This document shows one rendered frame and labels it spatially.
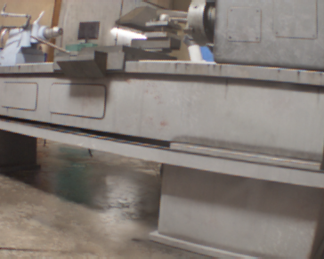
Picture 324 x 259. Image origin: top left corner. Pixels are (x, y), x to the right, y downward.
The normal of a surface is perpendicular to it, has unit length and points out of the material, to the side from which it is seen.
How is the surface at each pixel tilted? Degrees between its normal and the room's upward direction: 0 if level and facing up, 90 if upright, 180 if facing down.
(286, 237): 90
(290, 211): 90
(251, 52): 90
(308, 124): 90
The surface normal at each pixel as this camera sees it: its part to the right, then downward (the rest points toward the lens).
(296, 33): -0.54, 0.03
